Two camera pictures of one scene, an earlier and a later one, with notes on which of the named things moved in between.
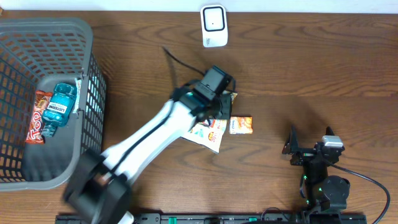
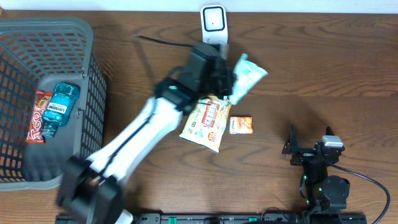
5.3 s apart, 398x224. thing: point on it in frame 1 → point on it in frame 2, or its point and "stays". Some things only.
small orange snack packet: (241, 125) stays
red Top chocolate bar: (34, 133) stays
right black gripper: (291, 147) stays
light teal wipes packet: (78, 85) → (247, 75)
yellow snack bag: (211, 136) stays
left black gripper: (227, 113) → (230, 86)
